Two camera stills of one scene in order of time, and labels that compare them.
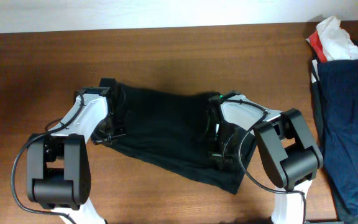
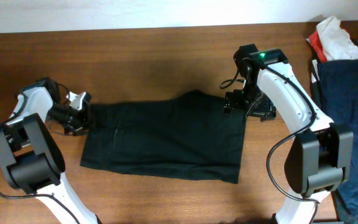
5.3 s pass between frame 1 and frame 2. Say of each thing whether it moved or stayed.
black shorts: moved
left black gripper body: moved
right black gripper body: moved
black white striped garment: stayed
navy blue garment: stayed
